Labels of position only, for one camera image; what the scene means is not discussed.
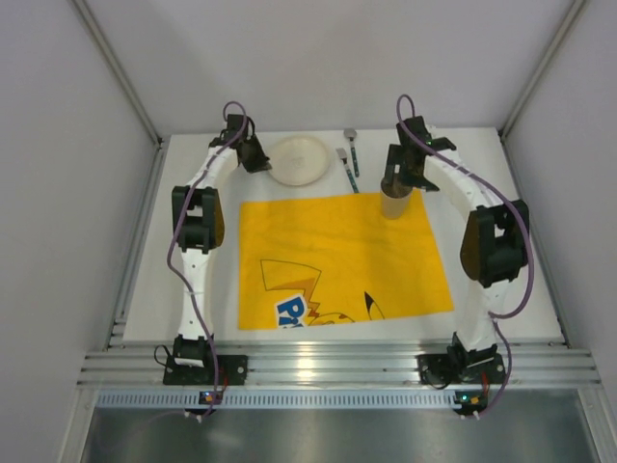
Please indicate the slotted grey cable duct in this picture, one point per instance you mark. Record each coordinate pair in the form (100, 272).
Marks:
(237, 399)

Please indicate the yellow cartoon cloth placemat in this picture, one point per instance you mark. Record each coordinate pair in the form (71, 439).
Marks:
(337, 260)

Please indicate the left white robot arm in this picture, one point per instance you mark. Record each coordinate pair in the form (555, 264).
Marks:
(199, 231)

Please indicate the cream round plate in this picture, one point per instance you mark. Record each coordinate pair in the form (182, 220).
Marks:
(298, 160)

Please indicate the left aluminium frame post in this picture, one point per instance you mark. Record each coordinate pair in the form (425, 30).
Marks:
(87, 18)

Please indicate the fork with teal handle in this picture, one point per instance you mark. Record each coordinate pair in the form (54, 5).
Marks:
(342, 155)

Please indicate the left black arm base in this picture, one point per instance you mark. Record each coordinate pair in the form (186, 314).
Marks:
(191, 363)

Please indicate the right aluminium frame post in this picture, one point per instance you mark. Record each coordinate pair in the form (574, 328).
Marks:
(541, 68)

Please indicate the beige cup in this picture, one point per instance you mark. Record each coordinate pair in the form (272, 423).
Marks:
(395, 198)

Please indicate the aluminium frame post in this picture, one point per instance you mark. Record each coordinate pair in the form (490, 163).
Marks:
(541, 68)
(87, 18)

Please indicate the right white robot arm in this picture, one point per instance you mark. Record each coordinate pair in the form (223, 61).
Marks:
(494, 250)

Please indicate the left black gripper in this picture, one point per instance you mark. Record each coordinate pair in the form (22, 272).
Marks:
(253, 154)

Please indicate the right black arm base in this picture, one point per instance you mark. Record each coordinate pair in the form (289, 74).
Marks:
(458, 365)

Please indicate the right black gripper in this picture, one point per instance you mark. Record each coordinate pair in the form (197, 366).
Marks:
(402, 170)

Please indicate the spoon with teal handle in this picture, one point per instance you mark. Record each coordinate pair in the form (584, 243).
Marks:
(351, 134)

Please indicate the aluminium mounting rail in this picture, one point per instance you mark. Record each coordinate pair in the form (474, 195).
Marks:
(323, 364)

